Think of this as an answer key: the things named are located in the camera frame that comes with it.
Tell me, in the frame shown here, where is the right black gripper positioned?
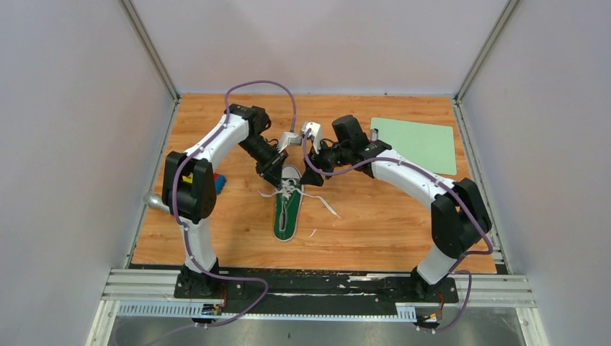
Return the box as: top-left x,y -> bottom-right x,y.
300,138 -> 351,187

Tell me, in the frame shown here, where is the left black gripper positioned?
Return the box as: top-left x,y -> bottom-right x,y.
237,136 -> 288,191

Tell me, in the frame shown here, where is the white shoelace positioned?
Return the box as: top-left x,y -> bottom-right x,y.
259,178 -> 341,218

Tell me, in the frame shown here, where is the green canvas sneaker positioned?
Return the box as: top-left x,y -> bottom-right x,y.
273,166 -> 304,241

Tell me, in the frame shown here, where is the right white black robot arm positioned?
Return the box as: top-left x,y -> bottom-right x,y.
301,115 -> 493,301

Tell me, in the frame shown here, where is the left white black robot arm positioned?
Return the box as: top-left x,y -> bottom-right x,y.
161,104 -> 287,298

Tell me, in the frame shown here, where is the blue yellow toy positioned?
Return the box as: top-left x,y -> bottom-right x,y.
182,173 -> 226,195

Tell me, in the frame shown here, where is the silver microphone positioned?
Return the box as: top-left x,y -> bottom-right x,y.
143,192 -> 171,214

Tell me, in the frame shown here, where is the light green clipboard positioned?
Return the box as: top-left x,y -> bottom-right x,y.
370,117 -> 458,176

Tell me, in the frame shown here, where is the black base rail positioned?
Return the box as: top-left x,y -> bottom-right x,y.
102,265 -> 538,323

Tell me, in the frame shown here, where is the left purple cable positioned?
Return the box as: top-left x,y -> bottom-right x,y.
114,80 -> 298,346

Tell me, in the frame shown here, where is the purple cable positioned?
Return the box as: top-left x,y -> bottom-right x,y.
114,80 -> 298,346
301,128 -> 494,334

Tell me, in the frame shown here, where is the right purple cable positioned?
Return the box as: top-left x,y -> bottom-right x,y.
301,128 -> 494,334

